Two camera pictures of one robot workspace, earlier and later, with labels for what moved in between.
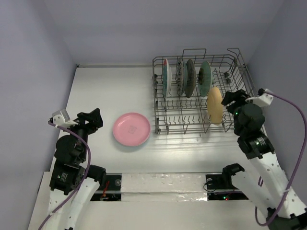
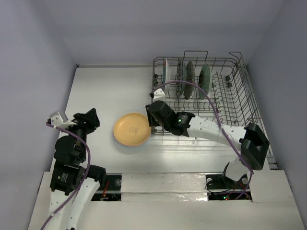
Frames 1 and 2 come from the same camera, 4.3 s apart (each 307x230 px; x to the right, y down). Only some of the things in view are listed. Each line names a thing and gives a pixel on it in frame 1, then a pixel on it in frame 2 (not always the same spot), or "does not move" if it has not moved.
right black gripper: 235,101 -> 151,116
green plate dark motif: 205,78 does not move
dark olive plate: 190,79 does not move
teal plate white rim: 167,78 does not move
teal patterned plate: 182,76 does not move
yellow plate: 215,105 -> 132,129
